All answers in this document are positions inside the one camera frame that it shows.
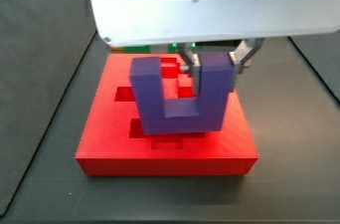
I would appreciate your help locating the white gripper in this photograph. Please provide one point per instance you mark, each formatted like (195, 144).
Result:
(151, 22)

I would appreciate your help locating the purple U-shaped block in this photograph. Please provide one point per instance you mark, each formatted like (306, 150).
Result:
(197, 114)

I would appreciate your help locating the red slotted board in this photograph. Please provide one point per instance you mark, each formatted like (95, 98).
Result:
(117, 149)

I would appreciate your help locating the green U-shaped block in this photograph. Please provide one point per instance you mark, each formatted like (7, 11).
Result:
(151, 49)

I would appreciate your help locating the yellow long bar block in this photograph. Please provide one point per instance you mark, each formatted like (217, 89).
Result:
(117, 49)

